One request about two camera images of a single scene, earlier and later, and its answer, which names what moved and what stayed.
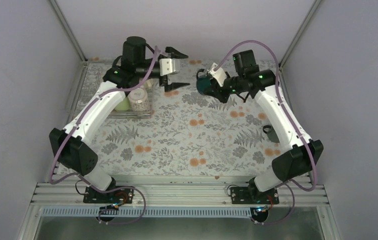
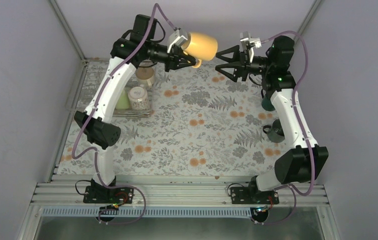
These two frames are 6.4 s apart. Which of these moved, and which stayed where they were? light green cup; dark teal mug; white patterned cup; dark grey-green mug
Moved: dark teal mug
Stayed: white patterned cup; dark grey-green mug; light green cup
